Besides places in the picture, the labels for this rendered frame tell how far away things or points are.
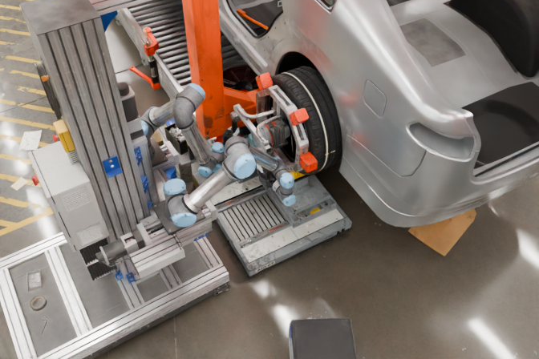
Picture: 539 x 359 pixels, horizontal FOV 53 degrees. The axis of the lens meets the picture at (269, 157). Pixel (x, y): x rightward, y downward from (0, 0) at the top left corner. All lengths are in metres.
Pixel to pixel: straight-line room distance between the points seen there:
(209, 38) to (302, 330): 1.76
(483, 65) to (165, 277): 2.53
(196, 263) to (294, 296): 0.68
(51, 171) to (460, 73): 2.60
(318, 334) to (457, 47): 2.12
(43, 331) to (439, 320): 2.42
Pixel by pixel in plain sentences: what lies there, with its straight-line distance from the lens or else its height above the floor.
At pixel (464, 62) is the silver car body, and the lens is 3.90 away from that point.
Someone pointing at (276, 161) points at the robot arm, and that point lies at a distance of 2.93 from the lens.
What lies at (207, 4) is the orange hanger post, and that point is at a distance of 3.12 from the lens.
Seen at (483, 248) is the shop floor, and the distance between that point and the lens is 4.13.
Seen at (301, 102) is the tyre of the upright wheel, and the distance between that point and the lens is 3.10.
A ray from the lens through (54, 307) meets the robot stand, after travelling 3.57.
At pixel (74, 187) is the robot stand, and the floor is 1.23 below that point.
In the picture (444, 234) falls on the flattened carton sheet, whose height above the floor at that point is 0.01.
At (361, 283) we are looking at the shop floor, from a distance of 3.74.
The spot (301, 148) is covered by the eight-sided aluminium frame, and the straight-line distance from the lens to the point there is 3.13.
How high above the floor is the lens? 3.21
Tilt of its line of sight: 48 degrees down
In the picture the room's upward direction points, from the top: 1 degrees clockwise
